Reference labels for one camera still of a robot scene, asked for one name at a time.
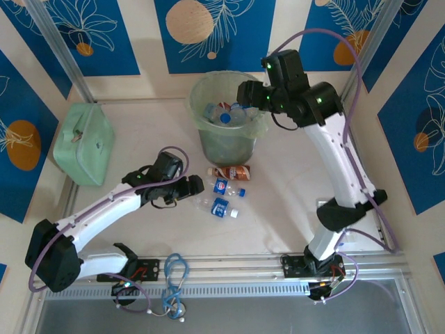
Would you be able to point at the blue-label bottle blue cap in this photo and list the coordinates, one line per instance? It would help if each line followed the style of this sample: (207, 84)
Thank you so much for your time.
(226, 118)

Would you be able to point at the clear soda water bottle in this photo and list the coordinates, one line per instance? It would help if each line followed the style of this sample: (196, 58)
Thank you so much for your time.
(243, 114)

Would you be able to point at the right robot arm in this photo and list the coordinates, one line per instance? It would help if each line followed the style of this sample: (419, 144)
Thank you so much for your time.
(337, 167)

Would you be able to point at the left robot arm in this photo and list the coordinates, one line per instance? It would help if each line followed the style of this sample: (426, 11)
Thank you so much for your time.
(101, 212)

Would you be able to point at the green plastic bin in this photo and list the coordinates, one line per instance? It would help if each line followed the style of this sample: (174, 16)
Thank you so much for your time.
(226, 149)

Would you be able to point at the clear Pepsi bottle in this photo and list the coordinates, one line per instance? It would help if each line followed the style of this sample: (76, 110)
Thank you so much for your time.
(222, 186)

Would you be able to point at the brown coffee drink bottle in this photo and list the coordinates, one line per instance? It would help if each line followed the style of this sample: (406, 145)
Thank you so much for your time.
(233, 172)

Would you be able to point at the mint green zip pouch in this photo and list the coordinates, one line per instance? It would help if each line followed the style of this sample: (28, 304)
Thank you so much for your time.
(90, 146)

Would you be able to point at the small controller board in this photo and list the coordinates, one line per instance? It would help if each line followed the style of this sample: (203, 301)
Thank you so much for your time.
(125, 288)
(323, 290)

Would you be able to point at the aluminium frame post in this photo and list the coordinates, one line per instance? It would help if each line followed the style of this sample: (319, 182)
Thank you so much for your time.
(372, 48)
(59, 48)

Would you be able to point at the aluminium table edge rail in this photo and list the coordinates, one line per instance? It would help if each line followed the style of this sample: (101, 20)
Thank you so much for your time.
(70, 200)
(364, 168)

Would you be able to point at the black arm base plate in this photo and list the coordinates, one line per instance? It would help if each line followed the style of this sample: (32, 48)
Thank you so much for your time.
(153, 269)
(292, 266)

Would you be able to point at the aluminium mounting rail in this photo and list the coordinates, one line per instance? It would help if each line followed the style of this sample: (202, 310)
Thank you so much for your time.
(226, 266)

